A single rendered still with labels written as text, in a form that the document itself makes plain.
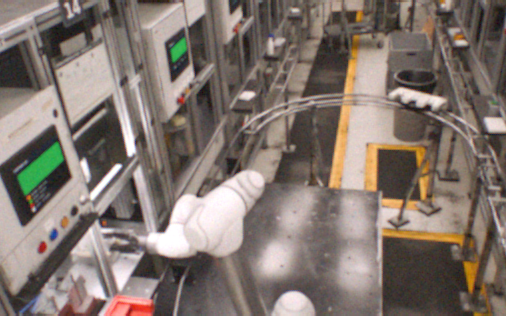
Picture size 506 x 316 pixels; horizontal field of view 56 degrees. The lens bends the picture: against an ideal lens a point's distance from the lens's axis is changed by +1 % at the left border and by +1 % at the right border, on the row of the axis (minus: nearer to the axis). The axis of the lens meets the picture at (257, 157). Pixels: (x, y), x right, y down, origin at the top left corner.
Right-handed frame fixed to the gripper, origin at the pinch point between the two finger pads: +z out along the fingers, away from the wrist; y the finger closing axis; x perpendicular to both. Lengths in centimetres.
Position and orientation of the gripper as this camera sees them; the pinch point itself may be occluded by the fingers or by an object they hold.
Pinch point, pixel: (107, 240)
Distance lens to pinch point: 220.6
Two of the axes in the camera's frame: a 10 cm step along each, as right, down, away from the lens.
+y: -1.2, -8.5, -5.0
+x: -2.2, 5.2, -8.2
